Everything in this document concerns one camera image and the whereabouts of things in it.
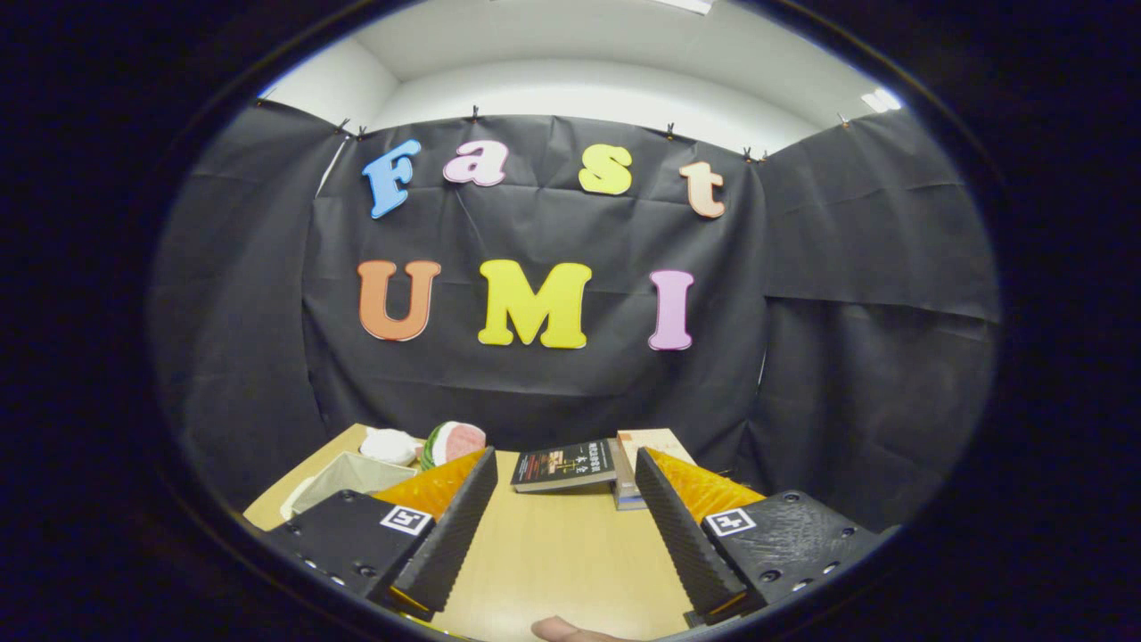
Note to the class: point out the grey fabric storage box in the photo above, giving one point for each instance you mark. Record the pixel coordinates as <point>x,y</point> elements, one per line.
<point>343,477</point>

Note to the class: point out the blue cover book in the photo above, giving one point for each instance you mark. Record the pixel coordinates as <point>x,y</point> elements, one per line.
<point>627,502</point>

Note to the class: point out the small ceiling light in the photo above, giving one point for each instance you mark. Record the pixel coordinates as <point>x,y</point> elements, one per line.
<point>881,100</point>

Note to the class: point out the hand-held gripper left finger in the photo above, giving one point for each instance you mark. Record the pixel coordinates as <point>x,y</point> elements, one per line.
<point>446,539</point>

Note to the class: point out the black cover book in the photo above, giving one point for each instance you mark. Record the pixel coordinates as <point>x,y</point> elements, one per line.
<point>562,464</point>

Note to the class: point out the beige cover book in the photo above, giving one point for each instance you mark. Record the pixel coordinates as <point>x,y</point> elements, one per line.
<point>646,440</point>

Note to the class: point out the watermelon slice plush toy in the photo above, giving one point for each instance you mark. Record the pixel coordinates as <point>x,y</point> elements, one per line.
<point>455,441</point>

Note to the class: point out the black backdrop cloth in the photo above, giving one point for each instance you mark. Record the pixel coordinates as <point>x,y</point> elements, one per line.
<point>535,383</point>

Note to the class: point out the white plush toy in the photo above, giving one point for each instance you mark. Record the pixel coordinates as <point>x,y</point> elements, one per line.
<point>390,446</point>

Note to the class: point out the long ceiling light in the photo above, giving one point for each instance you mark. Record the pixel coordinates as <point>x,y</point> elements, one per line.
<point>685,4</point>

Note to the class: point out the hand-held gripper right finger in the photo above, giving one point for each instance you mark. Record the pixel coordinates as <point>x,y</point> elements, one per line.
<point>682,539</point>

